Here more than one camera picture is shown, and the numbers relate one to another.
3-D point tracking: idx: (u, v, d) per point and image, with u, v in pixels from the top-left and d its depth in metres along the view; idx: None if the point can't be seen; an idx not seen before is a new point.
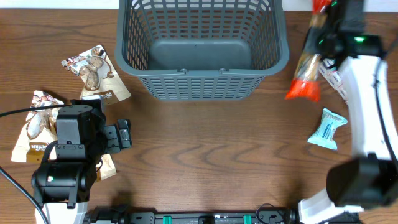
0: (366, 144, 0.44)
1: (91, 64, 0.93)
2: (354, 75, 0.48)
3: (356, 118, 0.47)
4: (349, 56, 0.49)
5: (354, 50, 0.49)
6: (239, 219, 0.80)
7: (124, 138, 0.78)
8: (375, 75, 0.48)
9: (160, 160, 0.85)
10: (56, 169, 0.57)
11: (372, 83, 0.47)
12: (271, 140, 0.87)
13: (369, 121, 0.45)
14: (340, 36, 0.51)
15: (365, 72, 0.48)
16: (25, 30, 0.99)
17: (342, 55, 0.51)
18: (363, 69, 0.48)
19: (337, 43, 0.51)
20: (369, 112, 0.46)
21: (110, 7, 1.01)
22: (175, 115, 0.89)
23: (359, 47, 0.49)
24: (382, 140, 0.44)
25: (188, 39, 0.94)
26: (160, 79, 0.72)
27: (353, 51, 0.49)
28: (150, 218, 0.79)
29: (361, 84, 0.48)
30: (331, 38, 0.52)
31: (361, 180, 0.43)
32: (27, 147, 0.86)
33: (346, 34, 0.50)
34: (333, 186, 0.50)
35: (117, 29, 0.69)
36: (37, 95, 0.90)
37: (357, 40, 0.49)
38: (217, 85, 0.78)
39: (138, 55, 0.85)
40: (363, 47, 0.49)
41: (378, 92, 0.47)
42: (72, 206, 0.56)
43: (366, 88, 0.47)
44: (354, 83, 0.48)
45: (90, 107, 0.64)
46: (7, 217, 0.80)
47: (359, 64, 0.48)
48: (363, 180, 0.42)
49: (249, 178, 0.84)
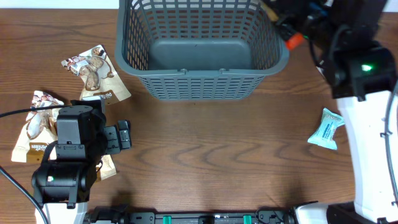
0: (375, 204, 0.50)
1: (91, 64, 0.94)
2: (360, 129, 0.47)
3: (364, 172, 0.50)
4: (356, 92, 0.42)
5: (362, 79, 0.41)
6: (239, 219, 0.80)
7: (124, 139, 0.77)
8: (385, 122, 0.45)
9: (160, 160, 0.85)
10: (56, 169, 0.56)
11: (382, 135, 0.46)
12: (271, 140, 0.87)
13: (380, 182, 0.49)
14: (344, 63, 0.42)
15: (374, 121, 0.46)
16: (25, 30, 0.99)
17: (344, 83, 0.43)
18: (371, 118, 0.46)
19: (339, 71, 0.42)
20: (379, 167, 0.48)
21: (110, 7, 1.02)
22: (175, 115, 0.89)
23: (367, 76, 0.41)
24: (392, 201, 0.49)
25: (187, 40, 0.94)
26: (160, 78, 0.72)
27: (361, 81, 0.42)
28: (150, 218, 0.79)
29: (366, 134, 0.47)
30: (333, 63, 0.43)
31: None
32: (27, 147, 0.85)
33: (351, 63, 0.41)
34: None
35: (117, 28, 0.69)
36: (37, 95, 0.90)
37: (365, 69, 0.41)
38: (217, 85, 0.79)
39: (138, 55, 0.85)
40: (374, 76, 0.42)
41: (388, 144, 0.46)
42: (73, 206, 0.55)
43: (376, 139, 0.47)
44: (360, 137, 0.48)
45: (91, 108, 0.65)
46: (7, 218, 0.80)
47: (365, 112, 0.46)
48: None
49: (249, 178, 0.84)
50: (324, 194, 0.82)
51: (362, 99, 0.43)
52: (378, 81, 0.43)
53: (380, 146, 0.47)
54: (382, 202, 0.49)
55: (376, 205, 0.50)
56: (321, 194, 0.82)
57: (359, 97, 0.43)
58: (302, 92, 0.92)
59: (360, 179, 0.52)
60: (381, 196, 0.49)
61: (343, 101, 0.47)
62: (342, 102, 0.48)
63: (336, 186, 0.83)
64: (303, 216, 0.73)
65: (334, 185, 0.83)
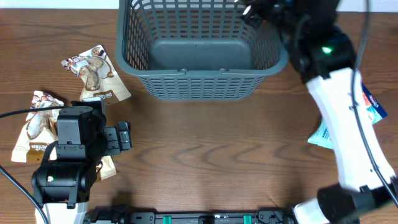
0: (355, 171, 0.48)
1: (91, 64, 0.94)
2: (328, 100, 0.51)
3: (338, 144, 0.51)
4: (321, 73, 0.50)
5: (324, 61, 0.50)
6: (239, 219, 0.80)
7: (124, 140, 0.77)
8: (351, 95, 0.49)
9: (160, 160, 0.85)
10: (56, 169, 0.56)
11: (351, 106, 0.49)
12: (271, 140, 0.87)
13: (352, 148, 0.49)
14: (306, 50, 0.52)
15: (341, 96, 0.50)
16: (25, 30, 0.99)
17: (309, 67, 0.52)
18: (338, 93, 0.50)
19: (301, 57, 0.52)
20: (352, 135, 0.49)
21: (109, 7, 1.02)
22: (175, 115, 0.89)
23: (328, 58, 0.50)
24: (370, 168, 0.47)
25: (188, 40, 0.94)
26: (160, 78, 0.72)
27: (323, 63, 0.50)
28: (150, 218, 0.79)
29: (336, 105, 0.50)
30: (297, 51, 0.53)
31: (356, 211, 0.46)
32: (27, 147, 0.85)
33: (313, 49, 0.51)
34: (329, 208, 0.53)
35: (117, 28, 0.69)
36: (37, 95, 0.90)
37: (324, 51, 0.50)
38: (217, 85, 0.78)
39: (138, 55, 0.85)
40: (334, 58, 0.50)
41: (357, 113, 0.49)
42: (72, 206, 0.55)
43: (346, 111, 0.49)
44: (329, 106, 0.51)
45: (91, 108, 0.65)
46: (7, 218, 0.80)
47: (332, 88, 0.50)
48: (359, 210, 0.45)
49: (249, 178, 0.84)
50: None
51: (326, 77, 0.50)
52: (340, 63, 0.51)
53: (351, 117, 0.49)
54: (363, 170, 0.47)
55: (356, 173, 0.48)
56: None
57: (323, 75, 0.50)
58: (302, 92, 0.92)
59: (339, 156, 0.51)
60: (360, 163, 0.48)
61: (311, 84, 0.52)
62: (311, 86, 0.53)
63: None
64: (300, 213, 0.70)
65: None
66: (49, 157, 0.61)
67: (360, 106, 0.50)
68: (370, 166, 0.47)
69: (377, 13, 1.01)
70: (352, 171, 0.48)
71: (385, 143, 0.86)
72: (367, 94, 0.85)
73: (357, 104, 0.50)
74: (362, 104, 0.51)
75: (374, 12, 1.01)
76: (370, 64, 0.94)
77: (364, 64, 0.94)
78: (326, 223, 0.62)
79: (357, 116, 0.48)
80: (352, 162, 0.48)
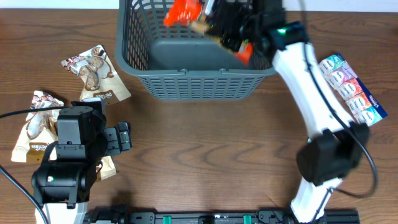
0: (318, 122, 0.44)
1: (91, 64, 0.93)
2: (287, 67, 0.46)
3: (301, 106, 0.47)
4: (278, 50, 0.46)
5: (281, 43, 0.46)
6: (239, 219, 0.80)
7: (124, 140, 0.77)
8: (306, 59, 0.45)
9: (160, 160, 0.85)
10: (56, 169, 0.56)
11: (306, 67, 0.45)
12: (272, 140, 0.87)
13: (313, 102, 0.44)
14: (265, 32, 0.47)
15: (296, 60, 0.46)
16: (25, 30, 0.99)
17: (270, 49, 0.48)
18: (293, 60, 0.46)
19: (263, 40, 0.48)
20: (311, 91, 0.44)
21: (109, 7, 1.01)
22: (175, 115, 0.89)
23: (283, 38, 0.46)
24: (330, 114, 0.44)
25: (188, 40, 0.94)
26: (160, 79, 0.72)
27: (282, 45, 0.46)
28: (150, 218, 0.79)
29: (293, 69, 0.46)
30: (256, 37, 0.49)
31: (325, 155, 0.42)
32: (27, 147, 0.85)
33: (268, 30, 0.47)
34: (304, 168, 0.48)
35: (117, 29, 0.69)
36: (37, 95, 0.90)
37: (280, 32, 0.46)
38: (217, 86, 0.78)
39: (138, 55, 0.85)
40: (288, 38, 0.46)
41: (313, 74, 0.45)
42: (72, 206, 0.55)
43: (302, 74, 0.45)
44: (288, 71, 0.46)
45: (91, 109, 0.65)
46: (7, 218, 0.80)
47: (288, 55, 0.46)
48: (328, 154, 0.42)
49: (250, 178, 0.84)
50: None
51: (283, 50, 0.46)
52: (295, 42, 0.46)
53: (306, 76, 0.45)
54: (323, 119, 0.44)
55: (319, 121, 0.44)
56: None
57: (280, 47, 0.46)
58: None
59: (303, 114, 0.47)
60: (321, 115, 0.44)
61: (273, 59, 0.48)
62: (273, 61, 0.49)
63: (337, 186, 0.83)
64: (294, 206, 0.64)
65: None
66: (49, 157, 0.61)
67: (316, 67, 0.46)
68: (328, 112, 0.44)
69: (378, 12, 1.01)
70: (315, 124, 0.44)
71: (385, 143, 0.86)
72: (367, 94, 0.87)
73: (313, 64, 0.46)
74: (318, 66, 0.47)
75: (374, 12, 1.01)
76: (370, 65, 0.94)
77: (364, 64, 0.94)
78: (317, 206, 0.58)
79: (312, 76, 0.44)
80: (314, 116, 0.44)
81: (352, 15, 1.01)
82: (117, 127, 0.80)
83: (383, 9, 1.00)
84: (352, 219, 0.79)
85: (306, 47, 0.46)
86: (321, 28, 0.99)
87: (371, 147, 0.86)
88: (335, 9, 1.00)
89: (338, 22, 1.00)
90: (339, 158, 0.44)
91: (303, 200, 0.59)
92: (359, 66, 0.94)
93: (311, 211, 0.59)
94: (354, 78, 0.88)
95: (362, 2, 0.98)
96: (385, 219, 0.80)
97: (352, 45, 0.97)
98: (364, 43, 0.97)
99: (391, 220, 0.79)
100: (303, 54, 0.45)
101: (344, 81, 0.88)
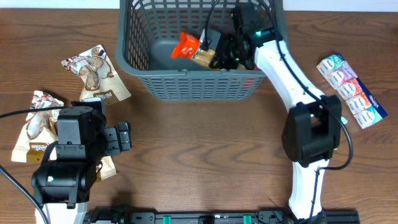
0: (293, 99, 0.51)
1: (91, 64, 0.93)
2: (264, 60, 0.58)
3: (282, 91, 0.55)
4: (256, 46, 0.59)
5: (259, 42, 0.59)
6: (239, 219, 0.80)
7: (124, 140, 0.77)
8: (278, 50, 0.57)
9: (160, 160, 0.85)
10: (56, 169, 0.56)
11: (280, 57, 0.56)
12: (272, 140, 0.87)
13: (288, 84, 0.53)
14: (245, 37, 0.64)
15: (272, 53, 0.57)
16: (25, 30, 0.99)
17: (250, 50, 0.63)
18: (268, 53, 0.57)
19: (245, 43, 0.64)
20: (285, 75, 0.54)
21: (109, 7, 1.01)
22: (175, 114, 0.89)
23: (262, 38, 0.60)
24: (303, 91, 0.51)
25: None
26: (161, 79, 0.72)
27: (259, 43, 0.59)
28: (150, 218, 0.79)
29: (269, 60, 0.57)
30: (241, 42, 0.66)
31: (304, 128, 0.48)
32: (27, 147, 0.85)
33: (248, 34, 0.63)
34: (290, 149, 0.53)
35: (118, 29, 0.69)
36: (37, 95, 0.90)
37: (257, 33, 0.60)
38: (218, 86, 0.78)
39: (139, 55, 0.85)
40: (266, 39, 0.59)
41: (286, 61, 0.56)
42: (72, 206, 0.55)
43: (277, 62, 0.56)
44: (267, 63, 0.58)
45: (91, 109, 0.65)
46: (7, 218, 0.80)
47: (265, 49, 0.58)
48: (306, 126, 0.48)
49: (250, 178, 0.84)
50: (325, 194, 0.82)
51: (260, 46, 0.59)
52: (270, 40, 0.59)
53: (280, 63, 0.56)
54: (296, 94, 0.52)
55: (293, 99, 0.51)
56: (322, 194, 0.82)
57: (258, 44, 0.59)
58: None
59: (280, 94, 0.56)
60: (295, 93, 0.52)
61: (255, 56, 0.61)
62: (255, 58, 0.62)
63: (336, 186, 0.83)
64: (291, 205, 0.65)
65: (334, 185, 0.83)
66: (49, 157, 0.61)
67: (288, 56, 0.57)
68: (301, 90, 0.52)
69: (379, 12, 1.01)
70: (291, 99, 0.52)
71: (385, 143, 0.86)
72: (367, 94, 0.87)
73: (286, 55, 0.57)
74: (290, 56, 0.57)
75: (374, 12, 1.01)
76: (370, 65, 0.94)
77: (364, 64, 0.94)
78: (310, 193, 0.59)
79: (285, 63, 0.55)
80: (290, 93, 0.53)
81: (352, 15, 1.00)
82: (117, 127, 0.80)
83: (384, 9, 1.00)
84: (352, 219, 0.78)
85: (278, 42, 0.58)
86: (321, 28, 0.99)
87: (371, 147, 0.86)
88: (335, 10, 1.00)
89: (339, 22, 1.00)
90: (320, 135, 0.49)
91: (296, 191, 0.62)
92: (359, 66, 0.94)
93: (306, 200, 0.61)
94: (354, 78, 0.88)
95: (362, 2, 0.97)
96: (384, 219, 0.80)
97: (352, 45, 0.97)
98: (364, 43, 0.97)
99: (390, 220, 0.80)
100: (277, 48, 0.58)
101: (344, 81, 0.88)
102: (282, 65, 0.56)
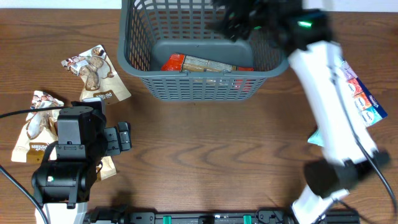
0: (336, 150, 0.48)
1: (91, 64, 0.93)
2: (308, 73, 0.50)
3: (321, 117, 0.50)
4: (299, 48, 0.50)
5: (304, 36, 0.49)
6: (239, 220, 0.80)
7: (124, 140, 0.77)
8: (330, 66, 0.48)
9: (160, 160, 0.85)
10: (56, 169, 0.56)
11: (331, 78, 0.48)
12: (272, 140, 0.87)
13: (337, 129, 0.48)
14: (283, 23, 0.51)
15: (320, 65, 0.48)
16: (25, 30, 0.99)
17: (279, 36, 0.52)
18: (317, 66, 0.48)
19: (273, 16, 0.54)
20: (334, 105, 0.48)
21: (110, 7, 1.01)
22: (175, 115, 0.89)
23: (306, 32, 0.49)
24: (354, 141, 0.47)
25: (189, 40, 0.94)
26: (162, 79, 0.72)
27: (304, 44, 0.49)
28: (150, 218, 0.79)
29: (319, 80, 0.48)
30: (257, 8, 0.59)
31: (344, 184, 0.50)
32: (27, 147, 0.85)
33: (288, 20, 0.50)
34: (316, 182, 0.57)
35: (120, 29, 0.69)
36: (37, 95, 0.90)
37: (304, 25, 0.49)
38: (219, 87, 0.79)
39: (140, 56, 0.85)
40: (313, 31, 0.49)
41: (338, 87, 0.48)
42: (72, 206, 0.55)
43: (326, 86, 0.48)
44: (310, 78, 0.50)
45: (91, 108, 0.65)
46: (7, 218, 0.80)
47: (313, 58, 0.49)
48: (345, 183, 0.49)
49: (250, 178, 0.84)
50: None
51: (305, 50, 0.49)
52: (317, 39, 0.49)
53: (333, 91, 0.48)
54: (342, 145, 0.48)
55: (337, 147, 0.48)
56: None
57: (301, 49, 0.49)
58: (302, 91, 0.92)
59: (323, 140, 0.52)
60: (349, 140, 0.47)
61: (291, 55, 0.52)
62: (290, 55, 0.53)
63: None
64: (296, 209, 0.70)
65: None
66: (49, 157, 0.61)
67: (341, 79, 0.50)
68: (353, 139, 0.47)
69: (378, 13, 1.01)
70: (333, 149, 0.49)
71: (386, 143, 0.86)
72: (367, 94, 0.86)
73: (337, 76, 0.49)
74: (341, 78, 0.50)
75: (374, 12, 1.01)
76: (370, 65, 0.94)
77: (364, 64, 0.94)
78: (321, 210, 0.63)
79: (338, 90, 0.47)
80: (334, 142, 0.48)
81: (352, 15, 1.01)
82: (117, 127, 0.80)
83: (384, 9, 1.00)
84: (352, 219, 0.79)
85: (330, 48, 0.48)
86: None
87: None
88: (334, 10, 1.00)
89: (338, 22, 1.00)
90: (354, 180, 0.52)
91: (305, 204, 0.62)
92: (359, 66, 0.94)
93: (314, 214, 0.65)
94: (354, 78, 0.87)
95: (362, 3, 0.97)
96: (385, 219, 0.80)
97: (352, 45, 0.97)
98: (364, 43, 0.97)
99: (390, 220, 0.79)
100: (328, 59, 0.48)
101: None
102: (337, 100, 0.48)
